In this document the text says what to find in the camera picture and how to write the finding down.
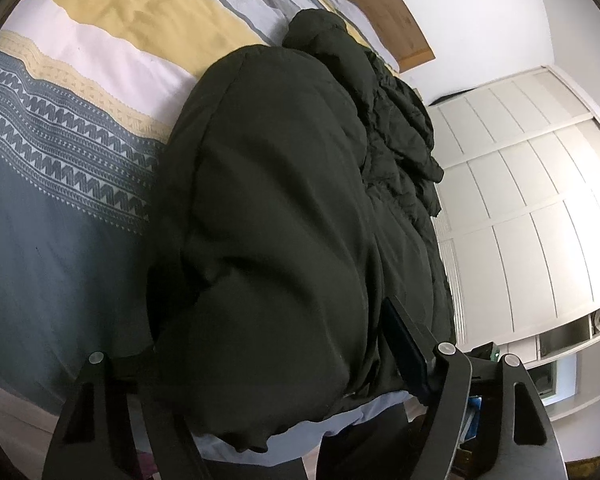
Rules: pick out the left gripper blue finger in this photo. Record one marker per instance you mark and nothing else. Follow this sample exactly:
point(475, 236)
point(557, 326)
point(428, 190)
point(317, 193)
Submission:
point(412, 349)

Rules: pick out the black puffer coat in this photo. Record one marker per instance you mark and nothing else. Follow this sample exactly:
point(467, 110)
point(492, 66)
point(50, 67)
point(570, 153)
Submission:
point(295, 195)

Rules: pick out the white wardrobe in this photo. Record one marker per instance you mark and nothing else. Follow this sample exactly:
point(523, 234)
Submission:
point(519, 228)

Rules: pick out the wooden headboard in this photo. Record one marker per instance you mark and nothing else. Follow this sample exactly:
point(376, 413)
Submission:
point(398, 31)

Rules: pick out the striped duvet on bed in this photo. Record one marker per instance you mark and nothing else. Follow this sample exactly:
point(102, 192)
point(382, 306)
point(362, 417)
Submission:
point(89, 93)

